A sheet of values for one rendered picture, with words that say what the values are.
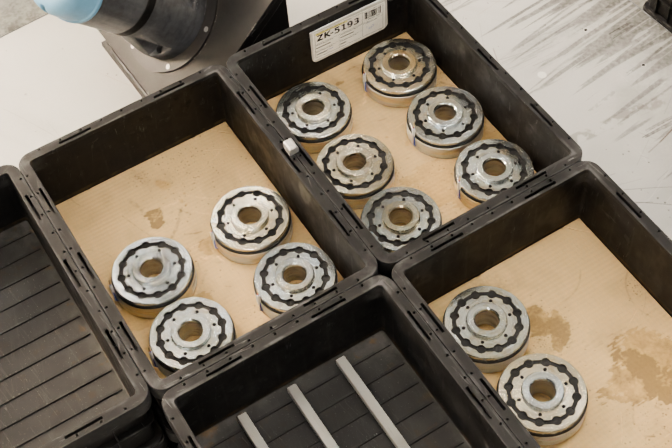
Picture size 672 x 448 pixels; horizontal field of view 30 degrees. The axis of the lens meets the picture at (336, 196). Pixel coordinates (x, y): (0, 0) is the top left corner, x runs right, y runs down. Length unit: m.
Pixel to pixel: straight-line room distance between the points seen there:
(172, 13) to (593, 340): 0.75
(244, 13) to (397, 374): 0.59
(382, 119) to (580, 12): 0.47
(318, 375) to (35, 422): 0.34
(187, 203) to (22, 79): 0.48
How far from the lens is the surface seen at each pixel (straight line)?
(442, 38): 1.74
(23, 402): 1.56
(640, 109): 1.93
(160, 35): 1.83
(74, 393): 1.55
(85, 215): 1.69
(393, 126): 1.72
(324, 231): 1.55
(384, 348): 1.52
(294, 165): 1.57
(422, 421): 1.48
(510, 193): 1.53
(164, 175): 1.70
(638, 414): 1.50
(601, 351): 1.53
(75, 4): 1.74
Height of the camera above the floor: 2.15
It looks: 53 degrees down
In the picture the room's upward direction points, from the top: 5 degrees counter-clockwise
